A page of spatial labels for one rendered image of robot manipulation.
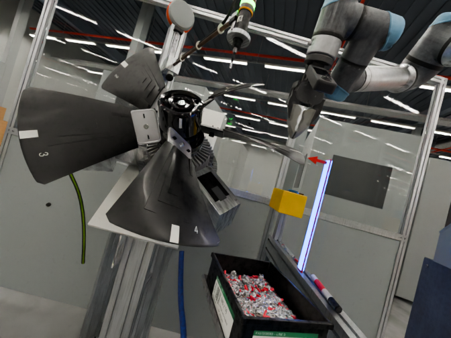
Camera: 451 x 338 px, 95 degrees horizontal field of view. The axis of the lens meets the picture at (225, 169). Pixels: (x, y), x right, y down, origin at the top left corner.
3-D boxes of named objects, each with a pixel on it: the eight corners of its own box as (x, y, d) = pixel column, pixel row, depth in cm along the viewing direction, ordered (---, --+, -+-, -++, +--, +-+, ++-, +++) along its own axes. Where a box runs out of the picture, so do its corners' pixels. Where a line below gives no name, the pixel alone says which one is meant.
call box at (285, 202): (267, 208, 97) (273, 186, 97) (288, 214, 97) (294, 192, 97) (276, 215, 81) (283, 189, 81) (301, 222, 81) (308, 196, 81)
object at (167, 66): (159, 74, 113) (163, 59, 113) (170, 80, 117) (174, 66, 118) (165, 69, 105) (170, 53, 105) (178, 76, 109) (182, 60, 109)
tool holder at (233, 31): (217, 40, 63) (226, 9, 63) (235, 53, 67) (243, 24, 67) (235, 27, 55) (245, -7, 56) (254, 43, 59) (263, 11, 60)
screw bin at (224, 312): (203, 279, 50) (211, 251, 50) (264, 287, 55) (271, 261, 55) (229, 367, 29) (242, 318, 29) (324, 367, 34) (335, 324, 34)
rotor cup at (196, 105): (146, 145, 59) (141, 106, 49) (166, 117, 68) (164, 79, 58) (196, 159, 59) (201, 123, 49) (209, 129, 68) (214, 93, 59)
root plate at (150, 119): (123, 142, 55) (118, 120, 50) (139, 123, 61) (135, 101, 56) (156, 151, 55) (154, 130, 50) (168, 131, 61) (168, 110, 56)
